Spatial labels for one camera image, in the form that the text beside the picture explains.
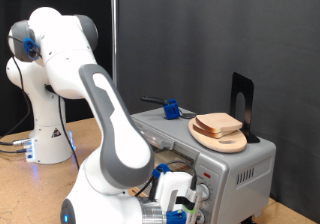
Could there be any glass oven door with handle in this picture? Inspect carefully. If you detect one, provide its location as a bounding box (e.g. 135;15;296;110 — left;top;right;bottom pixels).
132;117;201;189

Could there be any silver toaster oven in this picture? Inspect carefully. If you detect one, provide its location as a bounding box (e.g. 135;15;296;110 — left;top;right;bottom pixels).
129;104;277;224

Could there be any round wooden cutting board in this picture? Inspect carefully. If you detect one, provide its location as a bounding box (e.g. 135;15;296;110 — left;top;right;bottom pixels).
187;116;248;154

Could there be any black spatula with blue cube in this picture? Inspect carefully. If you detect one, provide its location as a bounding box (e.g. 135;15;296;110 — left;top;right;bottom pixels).
139;96;198;121

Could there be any black base cable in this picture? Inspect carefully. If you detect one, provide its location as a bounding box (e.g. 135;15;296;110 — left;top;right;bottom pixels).
0;147;28;155

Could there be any blue cable clip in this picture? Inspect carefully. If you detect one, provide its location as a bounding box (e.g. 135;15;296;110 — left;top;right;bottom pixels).
22;37;42;61

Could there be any black metal bookend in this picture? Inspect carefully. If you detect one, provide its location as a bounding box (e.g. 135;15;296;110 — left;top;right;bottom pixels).
229;71;261;144

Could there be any vertical metal pole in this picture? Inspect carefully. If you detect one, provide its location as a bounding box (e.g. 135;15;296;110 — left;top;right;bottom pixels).
110;0;119;85

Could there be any black camera cable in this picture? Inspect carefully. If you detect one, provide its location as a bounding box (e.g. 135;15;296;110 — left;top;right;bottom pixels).
0;35;199;199

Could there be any base cable with metal connector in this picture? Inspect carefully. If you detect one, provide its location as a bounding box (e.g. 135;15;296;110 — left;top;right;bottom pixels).
0;137;33;148

